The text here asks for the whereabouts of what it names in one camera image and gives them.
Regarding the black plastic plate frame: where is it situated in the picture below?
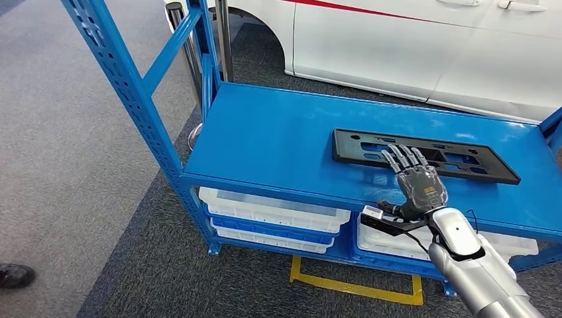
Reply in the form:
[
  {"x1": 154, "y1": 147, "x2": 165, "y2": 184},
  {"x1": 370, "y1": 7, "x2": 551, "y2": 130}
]
[{"x1": 331, "y1": 128, "x2": 522, "y2": 186}]

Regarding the large translucent white bin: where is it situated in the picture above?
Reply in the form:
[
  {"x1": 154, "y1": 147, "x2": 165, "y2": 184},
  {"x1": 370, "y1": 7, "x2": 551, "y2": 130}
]
[{"x1": 198, "y1": 187, "x2": 352, "y2": 235}]

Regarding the yellow floor tape outline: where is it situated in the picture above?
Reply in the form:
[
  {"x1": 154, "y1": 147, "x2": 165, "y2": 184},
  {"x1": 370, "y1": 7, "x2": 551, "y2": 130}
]
[{"x1": 289, "y1": 256, "x2": 425, "y2": 307}]

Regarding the black-capped chrome stanchion pole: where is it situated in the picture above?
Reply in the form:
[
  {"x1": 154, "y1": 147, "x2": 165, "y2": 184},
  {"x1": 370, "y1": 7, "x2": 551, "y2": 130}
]
[{"x1": 166, "y1": 1, "x2": 205, "y2": 152}]

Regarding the shallow white plastic bin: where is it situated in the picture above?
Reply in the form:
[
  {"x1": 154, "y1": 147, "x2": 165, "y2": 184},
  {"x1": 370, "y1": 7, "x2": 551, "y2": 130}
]
[{"x1": 210, "y1": 219, "x2": 335, "y2": 254}]

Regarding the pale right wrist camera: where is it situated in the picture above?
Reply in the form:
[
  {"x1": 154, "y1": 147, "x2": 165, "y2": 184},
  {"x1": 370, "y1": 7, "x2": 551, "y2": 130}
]
[{"x1": 360, "y1": 205, "x2": 429, "y2": 238}]

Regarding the wide white plastic bin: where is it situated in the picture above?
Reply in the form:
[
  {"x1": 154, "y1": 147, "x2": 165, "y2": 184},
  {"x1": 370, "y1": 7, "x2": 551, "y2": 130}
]
[{"x1": 356, "y1": 213, "x2": 539, "y2": 264}]

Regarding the plain chrome pole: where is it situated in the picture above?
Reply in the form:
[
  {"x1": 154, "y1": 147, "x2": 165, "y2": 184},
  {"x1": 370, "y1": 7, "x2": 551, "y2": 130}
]
[{"x1": 214, "y1": 0, "x2": 235, "y2": 83}]

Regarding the blue metal shelf rack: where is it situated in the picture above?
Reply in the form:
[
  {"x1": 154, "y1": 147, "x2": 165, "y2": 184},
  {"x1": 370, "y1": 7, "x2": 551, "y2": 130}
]
[{"x1": 60, "y1": 0, "x2": 562, "y2": 297}]

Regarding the black shoe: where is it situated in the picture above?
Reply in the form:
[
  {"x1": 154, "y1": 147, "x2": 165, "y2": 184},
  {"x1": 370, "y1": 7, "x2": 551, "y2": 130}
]
[{"x1": 0, "y1": 263, "x2": 37, "y2": 290}]

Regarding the black camera cable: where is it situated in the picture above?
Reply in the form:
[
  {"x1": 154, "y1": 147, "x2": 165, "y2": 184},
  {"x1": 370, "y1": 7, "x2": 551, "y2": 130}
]
[{"x1": 402, "y1": 230, "x2": 432, "y2": 256}]

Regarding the white car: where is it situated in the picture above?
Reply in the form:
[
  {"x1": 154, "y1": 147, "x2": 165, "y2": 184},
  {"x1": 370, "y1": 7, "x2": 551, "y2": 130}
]
[{"x1": 163, "y1": 0, "x2": 562, "y2": 124}]

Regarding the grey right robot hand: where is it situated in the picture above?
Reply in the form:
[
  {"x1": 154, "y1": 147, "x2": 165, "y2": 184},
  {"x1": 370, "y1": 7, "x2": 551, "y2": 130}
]
[{"x1": 376, "y1": 144, "x2": 449, "y2": 222}]

